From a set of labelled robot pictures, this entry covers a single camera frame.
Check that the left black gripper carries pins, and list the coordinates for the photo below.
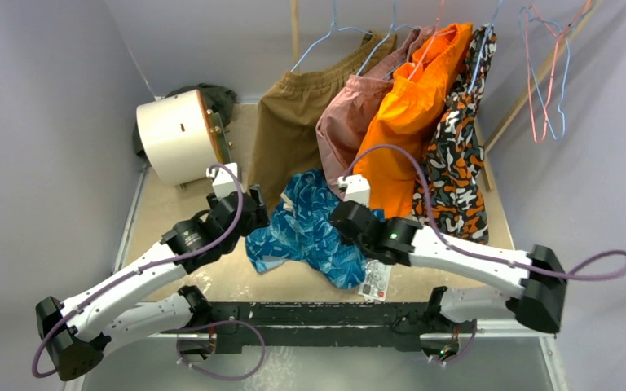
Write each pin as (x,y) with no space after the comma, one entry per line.
(259,219)

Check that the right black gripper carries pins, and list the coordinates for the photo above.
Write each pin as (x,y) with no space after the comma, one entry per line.
(342,220)

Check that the blue patterned shorts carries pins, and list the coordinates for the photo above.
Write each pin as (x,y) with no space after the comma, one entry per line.
(300,230)

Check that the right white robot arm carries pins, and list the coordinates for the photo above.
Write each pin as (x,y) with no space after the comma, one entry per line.
(529,287)

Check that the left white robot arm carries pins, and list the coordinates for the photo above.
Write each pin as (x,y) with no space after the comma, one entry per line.
(78,332)

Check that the orange shorts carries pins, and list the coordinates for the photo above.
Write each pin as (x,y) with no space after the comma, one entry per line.
(406,117)

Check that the camouflage patterned shorts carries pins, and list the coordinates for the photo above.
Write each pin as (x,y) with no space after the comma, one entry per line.
(455,157)

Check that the pink shorts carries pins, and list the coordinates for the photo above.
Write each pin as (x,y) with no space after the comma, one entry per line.
(344,123)

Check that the brown shorts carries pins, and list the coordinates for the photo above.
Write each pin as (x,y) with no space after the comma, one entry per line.
(285,141)

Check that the white printed card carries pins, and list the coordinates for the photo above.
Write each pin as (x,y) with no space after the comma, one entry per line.
(377,278)

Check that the white cylindrical drum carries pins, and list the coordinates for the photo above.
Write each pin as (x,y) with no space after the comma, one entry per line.
(177,172)

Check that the dark green cloth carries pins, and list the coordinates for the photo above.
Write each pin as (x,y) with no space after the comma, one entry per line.
(217,97)

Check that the wooden diagonal rack bar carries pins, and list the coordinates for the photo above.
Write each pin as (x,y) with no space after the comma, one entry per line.
(540,75)

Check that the wooden rack pole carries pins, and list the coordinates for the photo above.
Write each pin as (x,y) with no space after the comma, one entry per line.
(295,39)

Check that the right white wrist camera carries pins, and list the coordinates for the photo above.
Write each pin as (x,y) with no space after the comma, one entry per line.
(355,188)

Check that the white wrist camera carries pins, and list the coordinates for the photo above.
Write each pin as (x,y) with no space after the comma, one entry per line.
(355,188)
(224,180)

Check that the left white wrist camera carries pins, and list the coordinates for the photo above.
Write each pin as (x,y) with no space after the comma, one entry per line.
(224,180)

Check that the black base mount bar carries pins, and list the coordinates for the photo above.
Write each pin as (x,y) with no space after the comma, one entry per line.
(403,326)

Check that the blue wire hanger left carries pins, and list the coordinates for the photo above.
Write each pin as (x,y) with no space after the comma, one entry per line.
(334,27)

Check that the aluminium frame rail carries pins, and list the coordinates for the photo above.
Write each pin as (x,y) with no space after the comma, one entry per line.
(503,357)

